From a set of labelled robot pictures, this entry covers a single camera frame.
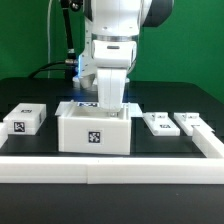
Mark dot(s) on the white right fence rail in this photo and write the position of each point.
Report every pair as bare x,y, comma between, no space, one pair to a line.
208,143

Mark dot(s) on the white marker base plate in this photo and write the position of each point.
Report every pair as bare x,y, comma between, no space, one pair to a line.
134,108

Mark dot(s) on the white cabinet door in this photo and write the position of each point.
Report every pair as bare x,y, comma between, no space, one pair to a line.
160,124
189,120

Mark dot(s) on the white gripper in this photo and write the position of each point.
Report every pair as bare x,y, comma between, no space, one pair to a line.
113,60

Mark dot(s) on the white cabinet top block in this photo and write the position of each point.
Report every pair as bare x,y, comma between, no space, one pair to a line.
25,119

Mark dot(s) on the white fence rail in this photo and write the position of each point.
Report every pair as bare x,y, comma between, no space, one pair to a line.
3,133
111,170
208,143

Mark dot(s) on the white front fence rail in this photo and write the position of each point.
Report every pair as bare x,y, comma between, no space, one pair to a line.
111,170

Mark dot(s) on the white left fence rail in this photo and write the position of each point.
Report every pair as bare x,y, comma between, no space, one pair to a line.
3,133

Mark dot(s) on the white cabinet body box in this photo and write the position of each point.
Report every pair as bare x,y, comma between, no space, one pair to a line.
84,128

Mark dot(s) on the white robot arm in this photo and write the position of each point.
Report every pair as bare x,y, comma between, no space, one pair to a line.
112,29

